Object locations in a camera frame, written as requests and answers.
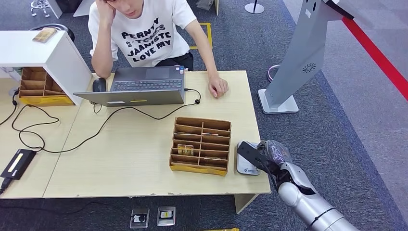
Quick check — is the person's left hand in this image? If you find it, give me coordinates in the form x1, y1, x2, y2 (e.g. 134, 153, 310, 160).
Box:
207, 75, 230, 99

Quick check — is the person's right hand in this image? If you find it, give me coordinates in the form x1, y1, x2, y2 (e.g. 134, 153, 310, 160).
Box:
95, 0, 116, 28

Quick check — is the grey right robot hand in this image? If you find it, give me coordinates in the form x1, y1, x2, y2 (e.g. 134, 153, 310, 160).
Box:
256, 140, 294, 169

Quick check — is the cardboard card organizer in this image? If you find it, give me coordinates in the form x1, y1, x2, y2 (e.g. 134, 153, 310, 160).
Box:
169, 116, 232, 177
18, 67, 76, 107

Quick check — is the black computer mouse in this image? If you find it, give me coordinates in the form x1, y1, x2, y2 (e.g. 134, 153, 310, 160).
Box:
92, 77, 107, 93

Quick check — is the grey card reader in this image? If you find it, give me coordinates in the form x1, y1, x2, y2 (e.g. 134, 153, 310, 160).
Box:
236, 141, 260, 176

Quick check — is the person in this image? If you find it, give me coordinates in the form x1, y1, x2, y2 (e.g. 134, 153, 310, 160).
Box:
88, 0, 230, 99

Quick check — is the gold card stack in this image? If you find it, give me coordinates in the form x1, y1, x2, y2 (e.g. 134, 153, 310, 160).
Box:
33, 28, 58, 44

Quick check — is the white cabinet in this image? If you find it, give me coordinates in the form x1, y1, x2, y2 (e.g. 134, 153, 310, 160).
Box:
48, 0, 96, 19

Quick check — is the black round stool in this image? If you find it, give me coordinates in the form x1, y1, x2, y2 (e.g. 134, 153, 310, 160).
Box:
30, 24, 76, 43

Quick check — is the light wood table leg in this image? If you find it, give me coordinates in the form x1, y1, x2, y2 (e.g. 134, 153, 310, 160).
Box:
234, 192, 259, 214

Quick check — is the chrome chair base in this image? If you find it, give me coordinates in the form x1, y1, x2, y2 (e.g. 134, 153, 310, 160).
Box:
30, 0, 51, 18

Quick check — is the grey laptop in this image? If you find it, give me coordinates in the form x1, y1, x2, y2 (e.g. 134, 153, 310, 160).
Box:
73, 66, 187, 107

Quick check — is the beige board stand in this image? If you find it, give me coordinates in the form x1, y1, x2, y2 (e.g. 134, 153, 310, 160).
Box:
196, 0, 220, 16

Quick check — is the white desk shelf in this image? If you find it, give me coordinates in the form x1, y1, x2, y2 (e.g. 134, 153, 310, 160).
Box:
0, 31, 93, 106

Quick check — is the grey stanchion base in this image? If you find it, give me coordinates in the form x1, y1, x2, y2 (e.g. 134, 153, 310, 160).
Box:
244, 0, 265, 15

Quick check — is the grey kiosk stand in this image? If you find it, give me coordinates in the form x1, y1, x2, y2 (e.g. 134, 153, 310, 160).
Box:
257, 0, 355, 115

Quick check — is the floor socket plate yellow label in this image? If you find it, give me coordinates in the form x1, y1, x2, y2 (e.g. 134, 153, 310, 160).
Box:
156, 206, 176, 227

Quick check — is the red barrier belt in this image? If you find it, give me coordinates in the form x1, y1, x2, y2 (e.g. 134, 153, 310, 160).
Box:
341, 16, 408, 103

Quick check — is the steel floor socket plate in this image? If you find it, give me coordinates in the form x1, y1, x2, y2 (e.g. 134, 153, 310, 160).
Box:
129, 208, 150, 229

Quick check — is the black adapter yellow label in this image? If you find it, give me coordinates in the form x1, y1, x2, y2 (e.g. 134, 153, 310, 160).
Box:
0, 149, 37, 181

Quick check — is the long black power cable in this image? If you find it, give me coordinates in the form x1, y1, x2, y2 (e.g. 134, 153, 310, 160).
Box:
12, 88, 202, 154

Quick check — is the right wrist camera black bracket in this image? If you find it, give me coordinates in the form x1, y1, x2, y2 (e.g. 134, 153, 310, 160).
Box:
237, 141, 280, 179

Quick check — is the metal ring base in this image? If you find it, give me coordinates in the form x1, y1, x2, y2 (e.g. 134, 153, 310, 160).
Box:
267, 64, 281, 83

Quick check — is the black cable with plug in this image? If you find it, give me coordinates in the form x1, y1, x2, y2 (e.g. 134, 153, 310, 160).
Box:
0, 90, 20, 127

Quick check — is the black adapter input cable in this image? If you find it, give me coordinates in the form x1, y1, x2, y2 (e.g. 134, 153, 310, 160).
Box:
0, 178, 13, 196

